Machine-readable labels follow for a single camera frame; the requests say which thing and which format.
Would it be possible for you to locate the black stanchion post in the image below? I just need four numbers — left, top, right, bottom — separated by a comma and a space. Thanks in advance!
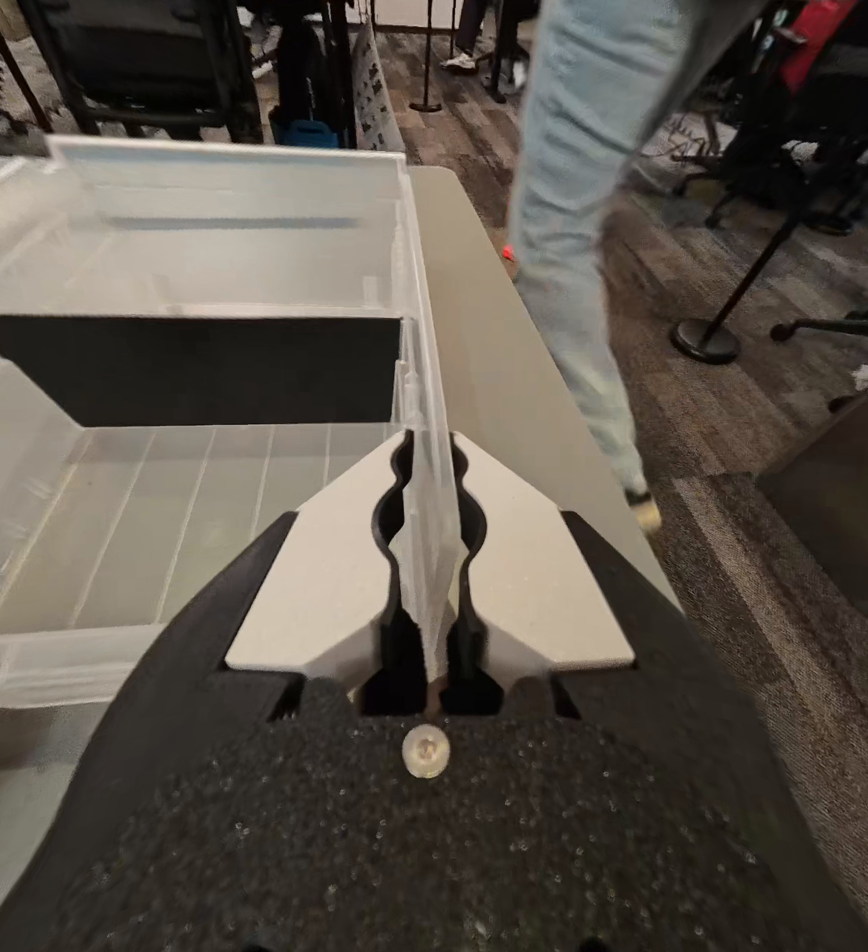
410, 0, 444, 114
671, 197, 810, 365

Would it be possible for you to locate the red cloth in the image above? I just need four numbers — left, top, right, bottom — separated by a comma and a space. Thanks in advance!
780, 0, 863, 94

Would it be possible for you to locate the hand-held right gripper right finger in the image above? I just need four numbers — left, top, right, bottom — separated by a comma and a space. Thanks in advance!
440, 431, 637, 705

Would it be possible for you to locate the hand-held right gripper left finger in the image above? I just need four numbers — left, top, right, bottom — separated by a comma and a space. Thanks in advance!
223, 428, 429, 705

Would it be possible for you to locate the white printed hanging bag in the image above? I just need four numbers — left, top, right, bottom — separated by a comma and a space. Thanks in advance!
351, 15, 405, 150

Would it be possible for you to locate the clear plastic bin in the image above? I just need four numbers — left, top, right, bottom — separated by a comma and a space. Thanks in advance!
0, 134, 466, 709

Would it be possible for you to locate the black bin divider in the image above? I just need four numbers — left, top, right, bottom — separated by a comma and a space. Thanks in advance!
0, 314, 404, 428

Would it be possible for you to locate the black office chair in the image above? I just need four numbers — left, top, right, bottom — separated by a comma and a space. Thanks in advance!
702, 0, 868, 246
17, 0, 264, 142

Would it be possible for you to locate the dark brown cabinet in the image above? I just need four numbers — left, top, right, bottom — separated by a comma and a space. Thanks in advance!
757, 368, 868, 622

